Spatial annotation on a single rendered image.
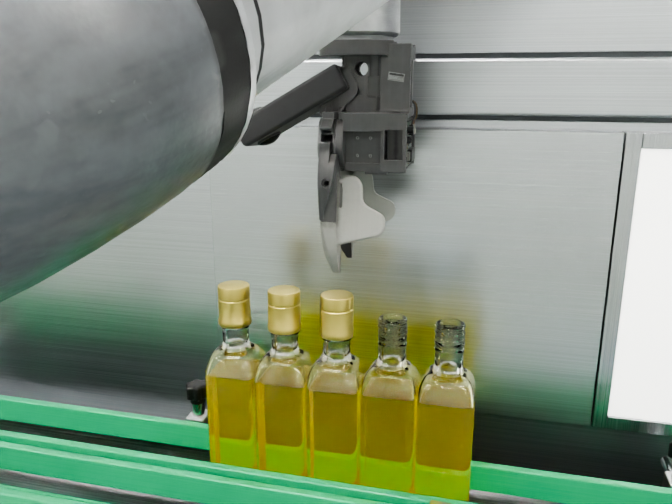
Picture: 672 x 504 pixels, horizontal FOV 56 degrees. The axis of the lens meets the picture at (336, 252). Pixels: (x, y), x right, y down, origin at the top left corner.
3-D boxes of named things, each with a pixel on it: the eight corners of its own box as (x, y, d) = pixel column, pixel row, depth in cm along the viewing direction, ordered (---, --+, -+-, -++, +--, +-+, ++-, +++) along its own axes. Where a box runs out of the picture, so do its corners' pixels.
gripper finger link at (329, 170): (332, 222, 56) (336, 122, 56) (315, 221, 57) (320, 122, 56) (343, 222, 61) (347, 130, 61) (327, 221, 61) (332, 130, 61)
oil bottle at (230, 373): (274, 499, 77) (269, 336, 72) (257, 530, 72) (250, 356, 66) (231, 492, 79) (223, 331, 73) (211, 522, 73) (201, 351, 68)
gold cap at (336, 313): (356, 329, 67) (357, 290, 66) (350, 342, 64) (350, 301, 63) (324, 326, 68) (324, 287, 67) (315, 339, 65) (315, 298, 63)
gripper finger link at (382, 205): (393, 260, 65) (392, 176, 61) (337, 257, 67) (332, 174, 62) (397, 246, 68) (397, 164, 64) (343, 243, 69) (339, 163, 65)
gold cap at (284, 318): (305, 332, 66) (305, 292, 65) (273, 337, 65) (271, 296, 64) (295, 320, 70) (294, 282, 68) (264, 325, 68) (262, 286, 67)
